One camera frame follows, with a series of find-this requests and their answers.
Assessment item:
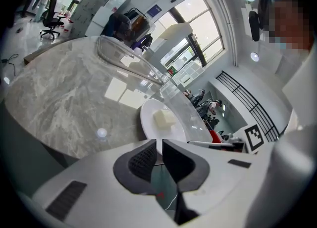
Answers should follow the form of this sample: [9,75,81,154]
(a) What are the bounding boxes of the blue wall sign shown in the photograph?
[147,4,163,19]

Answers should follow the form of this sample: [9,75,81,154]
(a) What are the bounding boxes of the person's head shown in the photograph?
[257,0,313,51]

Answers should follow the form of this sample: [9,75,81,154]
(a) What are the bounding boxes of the white shelf unit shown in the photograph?
[170,62,206,87]

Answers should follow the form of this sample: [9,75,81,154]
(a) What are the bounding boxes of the white round plate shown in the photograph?
[140,98,188,146]

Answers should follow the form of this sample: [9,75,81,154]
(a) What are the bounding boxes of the black head-worn camera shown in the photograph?
[248,10,261,42]

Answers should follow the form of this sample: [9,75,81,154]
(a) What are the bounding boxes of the black office chair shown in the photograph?
[39,0,64,40]

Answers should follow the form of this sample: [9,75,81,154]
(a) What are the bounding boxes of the red cabinet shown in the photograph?
[209,130,221,143]

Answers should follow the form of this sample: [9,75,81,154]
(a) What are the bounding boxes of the person's right forearm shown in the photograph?
[271,127,314,223]

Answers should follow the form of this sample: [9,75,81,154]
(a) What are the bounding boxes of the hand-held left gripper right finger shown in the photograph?
[162,138,273,228]

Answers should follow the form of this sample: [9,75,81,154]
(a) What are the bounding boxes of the wooden slatted bench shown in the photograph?
[23,39,72,66]

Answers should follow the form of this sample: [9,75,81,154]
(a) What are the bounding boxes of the white marked partition board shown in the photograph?
[70,0,116,39]

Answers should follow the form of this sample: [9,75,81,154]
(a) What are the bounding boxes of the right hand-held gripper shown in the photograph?
[187,124,264,153]

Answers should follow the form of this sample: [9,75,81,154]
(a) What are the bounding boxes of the clear grey serving tray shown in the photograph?
[96,35,165,86]

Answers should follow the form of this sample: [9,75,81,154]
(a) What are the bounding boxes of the person's white coat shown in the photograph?
[282,46,317,134]

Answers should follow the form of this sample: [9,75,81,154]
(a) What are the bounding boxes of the black metal railing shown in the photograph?
[215,70,280,143]

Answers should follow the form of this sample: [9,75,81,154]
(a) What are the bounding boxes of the glass entrance doors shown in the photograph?
[148,0,225,74]

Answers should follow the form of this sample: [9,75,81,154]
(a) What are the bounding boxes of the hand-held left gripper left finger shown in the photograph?
[31,138,179,228]

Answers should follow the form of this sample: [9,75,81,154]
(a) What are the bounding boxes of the pale food piece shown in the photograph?
[153,109,177,131]

